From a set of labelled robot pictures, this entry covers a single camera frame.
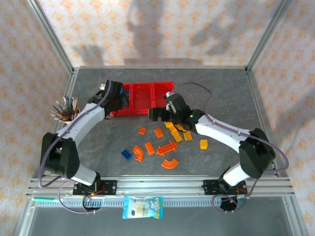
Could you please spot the blue lego brick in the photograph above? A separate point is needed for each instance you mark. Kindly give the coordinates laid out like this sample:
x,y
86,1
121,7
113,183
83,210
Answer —
x,y
122,90

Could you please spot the yellow lego brick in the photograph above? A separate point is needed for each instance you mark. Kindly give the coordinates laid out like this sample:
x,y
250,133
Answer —
x,y
176,136
188,136
203,144
179,127
168,125
173,128

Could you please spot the orange lego brick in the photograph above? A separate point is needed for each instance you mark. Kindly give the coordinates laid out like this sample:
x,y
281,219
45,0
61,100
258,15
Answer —
x,y
149,148
159,132

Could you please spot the small orange lego plate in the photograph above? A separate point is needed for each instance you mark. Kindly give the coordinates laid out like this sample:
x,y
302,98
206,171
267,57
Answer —
x,y
141,130

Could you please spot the long orange lego plate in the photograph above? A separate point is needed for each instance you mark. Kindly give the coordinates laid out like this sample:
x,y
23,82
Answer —
x,y
167,148

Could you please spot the curved orange lego piece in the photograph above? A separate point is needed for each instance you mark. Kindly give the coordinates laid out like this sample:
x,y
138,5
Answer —
x,y
169,164
138,154

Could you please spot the blue lego plate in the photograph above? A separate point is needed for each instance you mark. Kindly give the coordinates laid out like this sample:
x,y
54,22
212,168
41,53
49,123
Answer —
x,y
126,154

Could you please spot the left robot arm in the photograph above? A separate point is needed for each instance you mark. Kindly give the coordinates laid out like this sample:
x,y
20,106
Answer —
x,y
81,123

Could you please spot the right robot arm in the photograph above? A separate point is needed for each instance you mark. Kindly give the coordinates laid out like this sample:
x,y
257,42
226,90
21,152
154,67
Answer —
x,y
221,132

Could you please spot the red plastic bin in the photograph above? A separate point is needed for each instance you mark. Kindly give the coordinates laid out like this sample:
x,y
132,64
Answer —
x,y
128,111
160,91
142,98

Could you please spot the pink cup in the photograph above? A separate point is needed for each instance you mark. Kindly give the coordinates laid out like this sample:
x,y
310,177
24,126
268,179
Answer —
x,y
69,122

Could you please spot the blue snack bag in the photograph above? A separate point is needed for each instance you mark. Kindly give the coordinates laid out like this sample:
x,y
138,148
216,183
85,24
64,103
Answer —
x,y
142,207

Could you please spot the small green circuit board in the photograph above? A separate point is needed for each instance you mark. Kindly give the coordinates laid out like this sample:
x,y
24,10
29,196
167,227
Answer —
x,y
242,195

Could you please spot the green plastic stick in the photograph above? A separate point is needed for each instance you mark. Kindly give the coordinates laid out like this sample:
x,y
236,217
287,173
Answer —
x,y
44,199

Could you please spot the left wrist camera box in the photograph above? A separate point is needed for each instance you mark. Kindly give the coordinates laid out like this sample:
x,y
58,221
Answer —
x,y
102,86

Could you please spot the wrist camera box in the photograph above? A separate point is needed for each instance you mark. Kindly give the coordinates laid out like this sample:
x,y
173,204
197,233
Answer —
x,y
102,86
168,95

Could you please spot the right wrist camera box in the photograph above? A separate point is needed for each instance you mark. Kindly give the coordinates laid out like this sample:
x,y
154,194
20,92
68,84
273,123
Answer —
x,y
168,95

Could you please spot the aluminium frame rail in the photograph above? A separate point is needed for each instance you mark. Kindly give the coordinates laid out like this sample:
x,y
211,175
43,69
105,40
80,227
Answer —
x,y
252,83
160,67
71,83

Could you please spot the wide aluminium base rail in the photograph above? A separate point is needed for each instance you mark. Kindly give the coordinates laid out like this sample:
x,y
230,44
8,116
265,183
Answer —
x,y
160,184

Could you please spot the aluminium frame post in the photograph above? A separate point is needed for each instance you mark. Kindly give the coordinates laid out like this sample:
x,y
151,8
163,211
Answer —
x,y
270,32
297,221
50,32
24,221

